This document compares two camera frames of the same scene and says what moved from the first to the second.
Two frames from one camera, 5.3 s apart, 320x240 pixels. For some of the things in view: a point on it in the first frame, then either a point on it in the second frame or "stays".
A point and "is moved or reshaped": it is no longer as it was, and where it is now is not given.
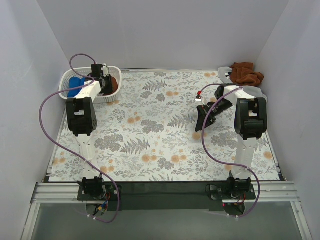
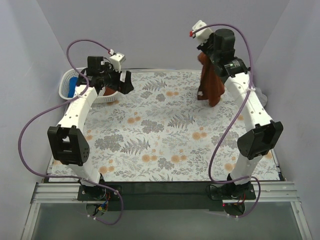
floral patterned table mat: [169, 125] stays
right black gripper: [208, 117] to [208, 50]
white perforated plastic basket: [115, 71] stays
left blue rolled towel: [74, 82] stays
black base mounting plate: [163, 198] stays
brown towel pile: [243, 73] is moved or reshaped
